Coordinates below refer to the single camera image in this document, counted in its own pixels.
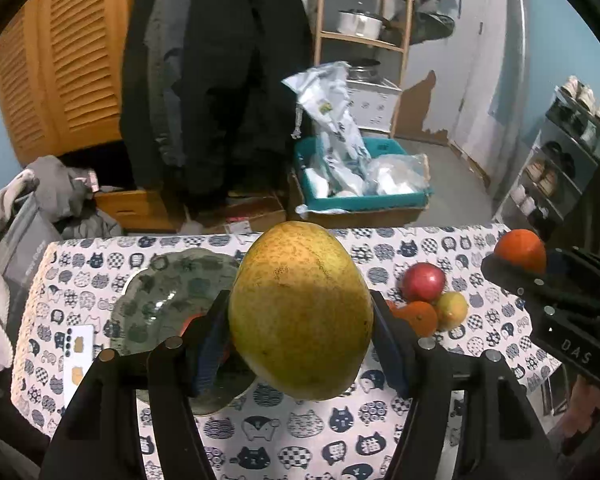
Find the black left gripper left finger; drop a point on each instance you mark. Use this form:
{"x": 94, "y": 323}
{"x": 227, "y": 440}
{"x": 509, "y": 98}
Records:
{"x": 179, "y": 369}

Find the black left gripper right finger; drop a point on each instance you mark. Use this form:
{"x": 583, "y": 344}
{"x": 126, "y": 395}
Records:
{"x": 420, "y": 371}

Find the medium orange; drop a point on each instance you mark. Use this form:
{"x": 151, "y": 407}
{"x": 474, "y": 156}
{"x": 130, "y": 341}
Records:
{"x": 421, "y": 316}

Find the green yellow pear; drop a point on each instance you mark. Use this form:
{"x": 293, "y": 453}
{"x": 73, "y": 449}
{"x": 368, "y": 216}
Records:
{"x": 451, "y": 309}

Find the small orange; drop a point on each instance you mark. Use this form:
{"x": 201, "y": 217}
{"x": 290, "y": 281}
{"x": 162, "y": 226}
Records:
{"x": 522, "y": 248}

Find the yellow green mango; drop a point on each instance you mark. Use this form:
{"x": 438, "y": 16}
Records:
{"x": 300, "y": 312}

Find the person right hand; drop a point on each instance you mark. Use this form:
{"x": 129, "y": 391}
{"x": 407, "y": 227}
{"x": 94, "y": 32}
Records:
{"x": 581, "y": 416}

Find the green glass plate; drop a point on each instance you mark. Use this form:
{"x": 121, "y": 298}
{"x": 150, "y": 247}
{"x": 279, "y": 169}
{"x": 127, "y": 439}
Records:
{"x": 175, "y": 284}

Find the cat pattern tablecloth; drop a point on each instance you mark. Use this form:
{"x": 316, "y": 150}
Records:
{"x": 264, "y": 434}

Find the white sticker card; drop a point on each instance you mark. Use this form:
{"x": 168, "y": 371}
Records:
{"x": 79, "y": 345}

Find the brown cardboard box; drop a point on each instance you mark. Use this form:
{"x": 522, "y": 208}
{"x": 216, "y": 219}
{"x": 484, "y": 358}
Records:
{"x": 242, "y": 215}

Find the shoe rack with shoes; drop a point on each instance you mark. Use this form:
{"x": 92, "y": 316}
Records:
{"x": 559, "y": 163}

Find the teal storage box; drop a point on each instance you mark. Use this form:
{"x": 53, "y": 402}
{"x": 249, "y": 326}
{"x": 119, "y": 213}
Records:
{"x": 317, "y": 196}

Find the clear plastic bag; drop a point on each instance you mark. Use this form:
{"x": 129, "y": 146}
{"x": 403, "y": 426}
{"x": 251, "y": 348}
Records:
{"x": 397, "y": 174}

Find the grey bag with clothes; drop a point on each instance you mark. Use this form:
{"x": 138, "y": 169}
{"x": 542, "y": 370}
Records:
{"x": 47, "y": 202}

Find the dark hanging coats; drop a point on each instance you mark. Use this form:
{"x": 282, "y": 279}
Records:
{"x": 206, "y": 111}

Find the white patterned storage box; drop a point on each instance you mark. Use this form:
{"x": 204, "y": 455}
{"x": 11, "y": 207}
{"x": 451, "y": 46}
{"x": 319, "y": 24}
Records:
{"x": 372, "y": 104}

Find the white printed plastic bag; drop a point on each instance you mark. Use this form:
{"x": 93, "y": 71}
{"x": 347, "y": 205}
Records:
{"x": 341, "y": 155}

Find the wooden louvered wardrobe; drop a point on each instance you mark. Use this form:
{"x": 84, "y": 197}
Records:
{"x": 60, "y": 75}

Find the wooden shelf rack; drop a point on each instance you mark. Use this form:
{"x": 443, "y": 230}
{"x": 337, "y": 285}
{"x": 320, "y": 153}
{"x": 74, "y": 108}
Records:
{"x": 370, "y": 60}

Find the white pot on shelf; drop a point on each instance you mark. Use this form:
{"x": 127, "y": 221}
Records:
{"x": 360, "y": 23}

